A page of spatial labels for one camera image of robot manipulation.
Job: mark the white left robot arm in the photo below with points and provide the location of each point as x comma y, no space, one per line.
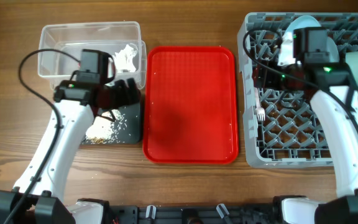
37,195

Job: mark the black plastic tray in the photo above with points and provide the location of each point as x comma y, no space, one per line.
133,114

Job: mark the clear plastic bin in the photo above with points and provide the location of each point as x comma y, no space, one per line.
110,37

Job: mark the grey dishwasher rack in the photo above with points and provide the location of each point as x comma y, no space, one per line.
291,135

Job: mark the white plastic fork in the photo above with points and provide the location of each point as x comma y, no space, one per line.
260,112

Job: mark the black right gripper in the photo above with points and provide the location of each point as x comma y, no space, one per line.
268,78

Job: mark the white napkin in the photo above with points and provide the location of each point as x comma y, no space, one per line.
123,59

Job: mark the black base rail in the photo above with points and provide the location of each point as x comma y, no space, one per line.
213,214

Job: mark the rice and food scraps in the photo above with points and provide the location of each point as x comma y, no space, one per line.
111,128

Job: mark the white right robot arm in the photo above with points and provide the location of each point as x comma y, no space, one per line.
335,103

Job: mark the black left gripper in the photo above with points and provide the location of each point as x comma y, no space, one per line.
122,98

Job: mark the light blue plate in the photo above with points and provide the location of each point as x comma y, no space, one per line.
306,25

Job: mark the red serving tray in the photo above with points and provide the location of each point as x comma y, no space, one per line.
190,114

